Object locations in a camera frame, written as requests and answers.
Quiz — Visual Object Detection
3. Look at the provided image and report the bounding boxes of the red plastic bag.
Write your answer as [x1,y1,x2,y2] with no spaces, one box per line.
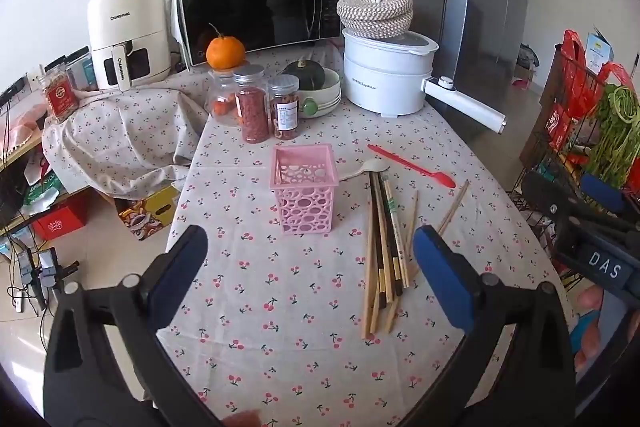
[546,29,634,152]

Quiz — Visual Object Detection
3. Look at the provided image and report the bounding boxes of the orange tangerine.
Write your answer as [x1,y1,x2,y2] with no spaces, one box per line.
[205,24,245,70]

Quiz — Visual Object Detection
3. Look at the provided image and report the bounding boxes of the white electric cooking pot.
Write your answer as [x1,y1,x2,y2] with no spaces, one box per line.
[343,30,506,133]

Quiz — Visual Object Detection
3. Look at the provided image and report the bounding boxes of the red box on shelf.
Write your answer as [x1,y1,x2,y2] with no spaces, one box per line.
[32,193,88,242]

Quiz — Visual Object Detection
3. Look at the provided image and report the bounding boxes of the operator right hand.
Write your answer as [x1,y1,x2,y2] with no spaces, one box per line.
[574,285,603,372]

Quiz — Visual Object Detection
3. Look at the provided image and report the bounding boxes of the green-tipped wooden chopstick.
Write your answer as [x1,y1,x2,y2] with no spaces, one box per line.
[383,176,409,288]

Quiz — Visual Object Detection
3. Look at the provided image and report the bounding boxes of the white plastic spoon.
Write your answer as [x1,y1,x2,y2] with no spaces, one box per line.
[340,158,388,182]

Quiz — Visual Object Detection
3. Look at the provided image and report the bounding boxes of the cherry print tablecloth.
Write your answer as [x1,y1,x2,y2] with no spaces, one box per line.
[44,72,575,426]

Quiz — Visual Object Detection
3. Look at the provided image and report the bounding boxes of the red plastic spoon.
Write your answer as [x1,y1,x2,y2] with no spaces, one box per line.
[368,144,457,188]

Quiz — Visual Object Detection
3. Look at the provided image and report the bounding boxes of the cream bowl with green handle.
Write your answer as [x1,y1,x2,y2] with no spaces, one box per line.
[298,67,342,119]

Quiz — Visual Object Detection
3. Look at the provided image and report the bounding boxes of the glass jar with small oranges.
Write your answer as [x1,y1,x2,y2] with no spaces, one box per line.
[207,69,242,126]

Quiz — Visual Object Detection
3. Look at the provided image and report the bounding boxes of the pink perforated utensil basket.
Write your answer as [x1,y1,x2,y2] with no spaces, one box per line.
[269,144,340,235]

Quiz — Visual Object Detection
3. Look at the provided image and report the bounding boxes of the cream air fryer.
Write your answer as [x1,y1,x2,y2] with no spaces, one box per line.
[87,0,171,91]

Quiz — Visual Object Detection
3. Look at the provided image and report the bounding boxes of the green vegetables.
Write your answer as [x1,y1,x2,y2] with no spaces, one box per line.
[585,84,639,188]

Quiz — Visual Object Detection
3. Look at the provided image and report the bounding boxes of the woven rope basket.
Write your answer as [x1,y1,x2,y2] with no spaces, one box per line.
[336,0,413,40]

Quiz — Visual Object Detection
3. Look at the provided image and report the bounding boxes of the jar of red goji berries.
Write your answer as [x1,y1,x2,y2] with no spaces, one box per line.
[233,63,269,143]

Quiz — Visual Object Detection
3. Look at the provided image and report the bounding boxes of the square jar with red label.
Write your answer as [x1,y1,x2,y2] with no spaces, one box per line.
[40,65,79,122]

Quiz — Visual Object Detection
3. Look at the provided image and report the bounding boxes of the jar of brown dried fruit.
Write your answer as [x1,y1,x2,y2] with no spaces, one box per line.
[268,75,299,140]

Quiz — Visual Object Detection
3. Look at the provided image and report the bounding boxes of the black microwave oven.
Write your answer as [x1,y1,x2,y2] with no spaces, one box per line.
[171,0,341,69]

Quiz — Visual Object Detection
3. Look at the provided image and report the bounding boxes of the yellow printed cardboard box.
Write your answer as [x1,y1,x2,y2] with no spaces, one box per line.
[115,185,179,241]

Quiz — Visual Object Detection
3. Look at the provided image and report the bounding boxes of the dark green squash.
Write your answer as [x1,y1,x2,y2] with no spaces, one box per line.
[282,58,326,91]

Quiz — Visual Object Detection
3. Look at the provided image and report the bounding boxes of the wire storage rack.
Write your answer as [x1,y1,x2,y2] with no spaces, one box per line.
[508,43,640,278]

